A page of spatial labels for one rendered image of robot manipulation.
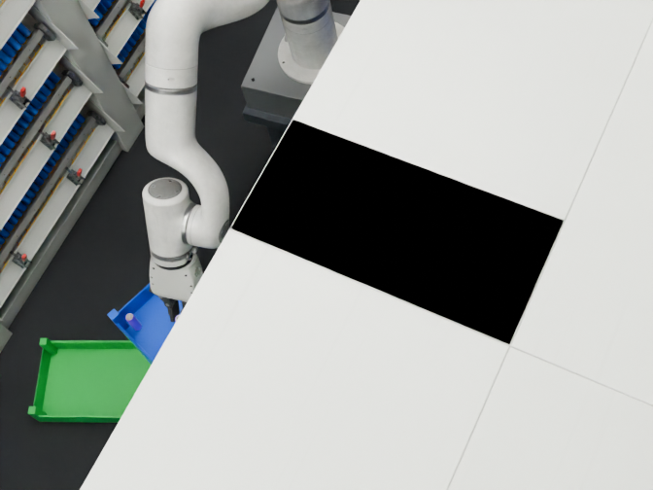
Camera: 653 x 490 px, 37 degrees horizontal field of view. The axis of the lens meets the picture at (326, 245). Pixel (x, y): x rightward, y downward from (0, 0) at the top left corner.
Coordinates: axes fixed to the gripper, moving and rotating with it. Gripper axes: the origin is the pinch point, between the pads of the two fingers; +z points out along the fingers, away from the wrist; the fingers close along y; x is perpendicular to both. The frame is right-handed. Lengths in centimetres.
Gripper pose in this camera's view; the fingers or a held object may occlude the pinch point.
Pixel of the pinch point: (180, 311)
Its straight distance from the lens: 199.5
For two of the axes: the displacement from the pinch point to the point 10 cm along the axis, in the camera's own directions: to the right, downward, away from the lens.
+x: -2.8, 6.3, -7.2
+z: -0.1, 7.5, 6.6
